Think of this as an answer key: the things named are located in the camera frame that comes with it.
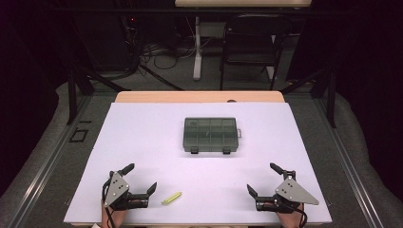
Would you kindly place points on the white table mat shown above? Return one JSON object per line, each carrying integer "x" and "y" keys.
{"x": 202, "y": 177}

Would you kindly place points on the white desk leg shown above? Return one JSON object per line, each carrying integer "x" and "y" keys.
{"x": 197, "y": 53}

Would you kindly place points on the dark round table grommet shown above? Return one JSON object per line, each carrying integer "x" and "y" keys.
{"x": 231, "y": 101}

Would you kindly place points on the dark equipment with red light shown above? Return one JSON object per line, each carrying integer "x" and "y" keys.
{"x": 130, "y": 34}

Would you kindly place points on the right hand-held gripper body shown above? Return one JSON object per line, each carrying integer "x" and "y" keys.
{"x": 291, "y": 191}

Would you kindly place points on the person's left hand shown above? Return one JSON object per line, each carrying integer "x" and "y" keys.
{"x": 118, "y": 218}

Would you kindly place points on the black folding chair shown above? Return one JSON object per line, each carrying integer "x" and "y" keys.
{"x": 253, "y": 47}

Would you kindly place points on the person's right hand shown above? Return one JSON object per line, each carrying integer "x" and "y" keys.
{"x": 290, "y": 218}

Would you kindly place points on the black metal stand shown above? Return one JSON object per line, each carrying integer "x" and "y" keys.
{"x": 331, "y": 95}
{"x": 72, "y": 91}

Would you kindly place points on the light wooden desk top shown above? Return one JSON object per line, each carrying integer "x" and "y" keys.
{"x": 242, "y": 3}

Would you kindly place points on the aluminium floor rail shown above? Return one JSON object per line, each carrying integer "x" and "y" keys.
{"x": 47, "y": 164}
{"x": 348, "y": 164}

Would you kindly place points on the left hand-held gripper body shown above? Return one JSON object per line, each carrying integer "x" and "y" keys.
{"x": 117, "y": 190}

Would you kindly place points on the small yellow-green stick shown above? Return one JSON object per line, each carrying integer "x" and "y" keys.
{"x": 171, "y": 198}

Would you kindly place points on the grey clear compartment box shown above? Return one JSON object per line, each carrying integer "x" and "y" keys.
{"x": 210, "y": 134}

